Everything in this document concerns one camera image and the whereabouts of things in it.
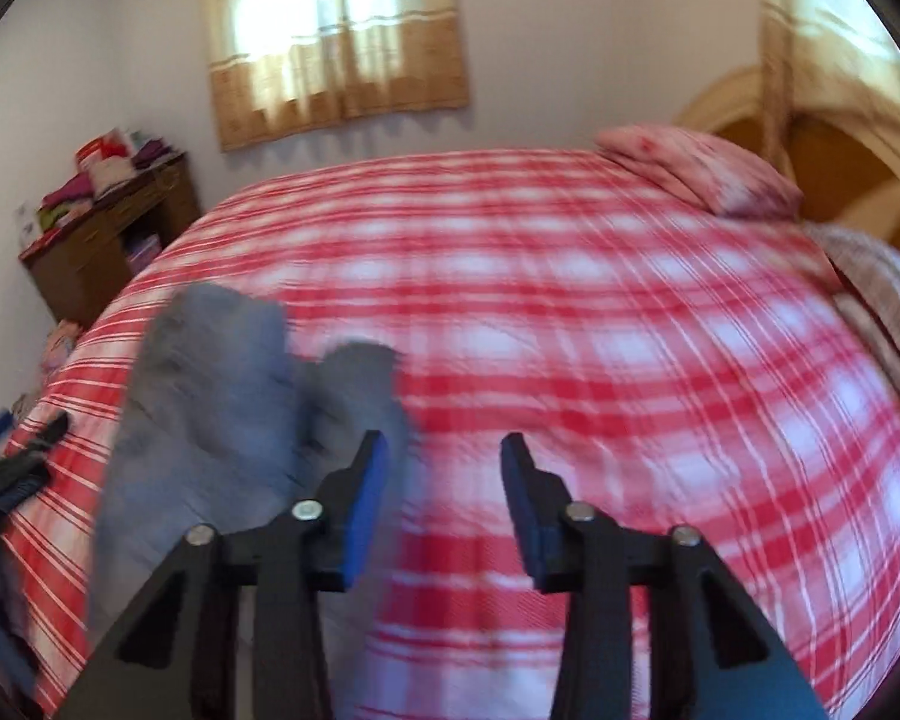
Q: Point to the red plaid bed sheet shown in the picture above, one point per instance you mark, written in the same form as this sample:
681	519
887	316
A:
570	300

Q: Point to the pink floral pillow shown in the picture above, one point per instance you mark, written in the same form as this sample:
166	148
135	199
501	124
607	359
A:
705	165

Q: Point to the green folded cloth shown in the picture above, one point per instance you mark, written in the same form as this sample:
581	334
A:
54	217

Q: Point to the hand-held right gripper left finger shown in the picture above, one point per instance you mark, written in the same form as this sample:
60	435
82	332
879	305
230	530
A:
364	510

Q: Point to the red box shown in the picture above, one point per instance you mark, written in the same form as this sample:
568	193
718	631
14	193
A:
101	148

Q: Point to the grey patterned blanket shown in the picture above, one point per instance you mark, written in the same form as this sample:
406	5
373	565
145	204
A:
889	352

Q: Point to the beige folded cloth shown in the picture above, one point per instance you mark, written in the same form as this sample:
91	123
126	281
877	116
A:
111	174

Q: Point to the beige window curtain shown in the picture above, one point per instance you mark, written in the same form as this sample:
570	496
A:
330	52

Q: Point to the brown wooden desk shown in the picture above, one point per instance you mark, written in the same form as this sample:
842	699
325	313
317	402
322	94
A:
90	255

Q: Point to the grey-blue puffer jacket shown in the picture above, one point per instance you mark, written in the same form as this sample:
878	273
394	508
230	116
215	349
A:
195	390

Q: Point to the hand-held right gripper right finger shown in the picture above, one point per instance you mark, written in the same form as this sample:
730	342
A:
536	525

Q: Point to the magenta folded cloth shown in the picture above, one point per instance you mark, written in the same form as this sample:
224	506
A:
67	191

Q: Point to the wooden bed headboard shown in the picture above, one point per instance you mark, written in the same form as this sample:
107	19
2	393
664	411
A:
832	165

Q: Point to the pink cloth bundle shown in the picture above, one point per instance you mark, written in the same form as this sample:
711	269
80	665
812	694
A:
61	345

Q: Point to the beige long curtain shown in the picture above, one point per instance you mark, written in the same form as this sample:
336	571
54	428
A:
817	15

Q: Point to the purple folded cloth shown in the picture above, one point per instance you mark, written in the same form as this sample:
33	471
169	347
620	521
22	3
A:
150	154

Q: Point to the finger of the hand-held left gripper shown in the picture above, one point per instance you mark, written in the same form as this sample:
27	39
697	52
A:
45	433

